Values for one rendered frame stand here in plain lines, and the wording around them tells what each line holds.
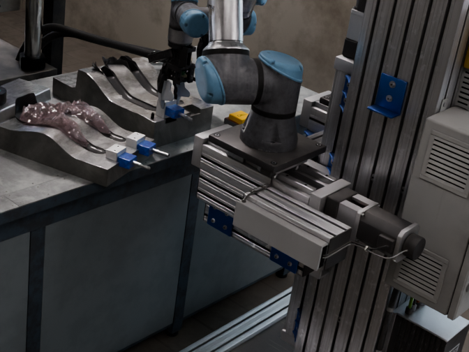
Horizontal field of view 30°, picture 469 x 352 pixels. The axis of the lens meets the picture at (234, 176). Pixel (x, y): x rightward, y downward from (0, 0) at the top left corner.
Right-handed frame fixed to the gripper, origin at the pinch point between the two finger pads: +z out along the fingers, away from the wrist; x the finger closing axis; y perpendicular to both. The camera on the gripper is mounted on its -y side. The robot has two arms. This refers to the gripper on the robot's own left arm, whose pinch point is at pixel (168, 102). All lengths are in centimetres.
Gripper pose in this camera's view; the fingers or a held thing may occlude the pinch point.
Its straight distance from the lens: 271.0
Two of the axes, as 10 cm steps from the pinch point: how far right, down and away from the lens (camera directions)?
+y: 7.3, 3.8, -5.6
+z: -1.3, 8.9, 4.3
